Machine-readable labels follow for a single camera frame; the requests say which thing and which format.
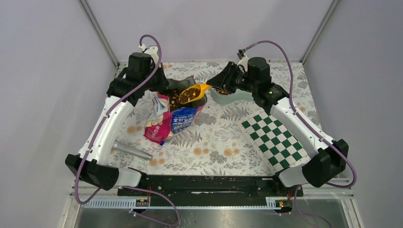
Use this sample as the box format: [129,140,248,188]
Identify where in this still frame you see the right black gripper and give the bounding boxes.
[206,61,258,94]

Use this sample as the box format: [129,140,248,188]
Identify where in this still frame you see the orange plastic scoop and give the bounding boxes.
[179,84,212,104]

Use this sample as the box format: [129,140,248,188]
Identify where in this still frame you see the pink pet food bag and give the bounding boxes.
[144,76,207,145]

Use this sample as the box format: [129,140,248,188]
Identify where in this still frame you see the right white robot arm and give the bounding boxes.
[206,57,356,196]

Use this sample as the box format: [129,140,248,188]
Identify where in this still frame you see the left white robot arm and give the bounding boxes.
[65,49,169,195]

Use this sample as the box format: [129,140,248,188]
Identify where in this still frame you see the green double pet bowl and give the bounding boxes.
[211,89,253,105]

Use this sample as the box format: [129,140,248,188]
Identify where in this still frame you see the floral table mat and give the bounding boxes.
[108,61,330,178]

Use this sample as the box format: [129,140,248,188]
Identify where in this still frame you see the grey metal cylinder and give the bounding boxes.
[112,140,153,161]

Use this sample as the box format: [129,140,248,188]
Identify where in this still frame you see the green white checkerboard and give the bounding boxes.
[237,110,310,174]

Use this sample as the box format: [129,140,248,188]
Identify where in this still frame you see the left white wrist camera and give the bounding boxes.
[138,44,160,65]

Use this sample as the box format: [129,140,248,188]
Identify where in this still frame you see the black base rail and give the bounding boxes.
[117,175,303,207]

